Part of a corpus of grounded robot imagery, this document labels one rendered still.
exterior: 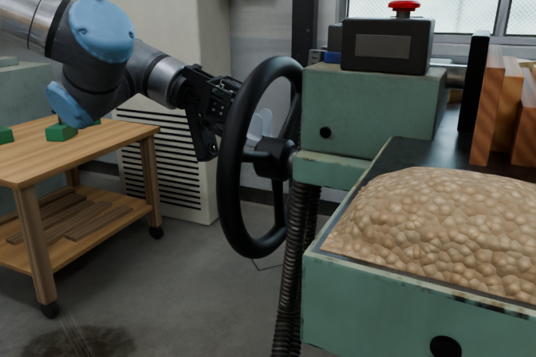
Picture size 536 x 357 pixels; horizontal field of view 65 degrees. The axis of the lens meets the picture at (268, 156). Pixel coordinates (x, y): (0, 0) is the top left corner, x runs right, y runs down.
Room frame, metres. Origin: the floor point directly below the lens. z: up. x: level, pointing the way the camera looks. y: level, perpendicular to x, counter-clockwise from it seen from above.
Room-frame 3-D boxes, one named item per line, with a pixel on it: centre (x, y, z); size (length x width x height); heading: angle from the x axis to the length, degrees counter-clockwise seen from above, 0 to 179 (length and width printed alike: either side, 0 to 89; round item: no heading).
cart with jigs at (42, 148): (1.54, 0.85, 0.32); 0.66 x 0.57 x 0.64; 155
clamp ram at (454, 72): (0.44, -0.18, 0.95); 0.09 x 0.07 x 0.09; 154
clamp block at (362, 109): (0.47, -0.13, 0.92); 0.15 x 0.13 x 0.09; 154
